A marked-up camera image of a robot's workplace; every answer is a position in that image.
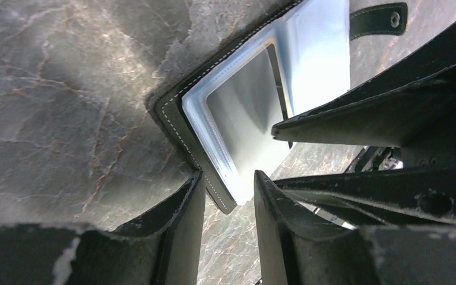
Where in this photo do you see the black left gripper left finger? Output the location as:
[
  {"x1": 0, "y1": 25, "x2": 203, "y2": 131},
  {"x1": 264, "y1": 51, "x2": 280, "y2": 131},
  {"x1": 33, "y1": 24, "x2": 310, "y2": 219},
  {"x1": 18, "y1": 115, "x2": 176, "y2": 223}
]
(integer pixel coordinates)
[{"x1": 0, "y1": 172, "x2": 205, "y2": 284}]

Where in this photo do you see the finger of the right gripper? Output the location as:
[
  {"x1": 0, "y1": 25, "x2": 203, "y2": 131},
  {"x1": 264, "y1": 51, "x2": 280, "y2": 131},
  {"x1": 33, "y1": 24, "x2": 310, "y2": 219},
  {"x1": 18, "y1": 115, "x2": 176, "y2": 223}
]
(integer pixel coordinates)
[
  {"x1": 271, "y1": 22, "x2": 456, "y2": 147},
  {"x1": 275, "y1": 166, "x2": 456, "y2": 224}
]

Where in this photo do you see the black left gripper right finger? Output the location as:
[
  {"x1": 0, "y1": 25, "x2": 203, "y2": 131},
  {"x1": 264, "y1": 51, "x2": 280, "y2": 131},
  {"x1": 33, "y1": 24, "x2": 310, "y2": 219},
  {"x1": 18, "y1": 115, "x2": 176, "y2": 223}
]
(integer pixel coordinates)
[{"x1": 254, "y1": 170, "x2": 456, "y2": 284}]

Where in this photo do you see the black card holder wallet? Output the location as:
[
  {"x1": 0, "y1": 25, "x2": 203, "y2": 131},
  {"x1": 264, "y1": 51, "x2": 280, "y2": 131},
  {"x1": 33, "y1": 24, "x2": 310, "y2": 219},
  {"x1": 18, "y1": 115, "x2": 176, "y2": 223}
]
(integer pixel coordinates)
[{"x1": 153, "y1": 1, "x2": 408, "y2": 214}]

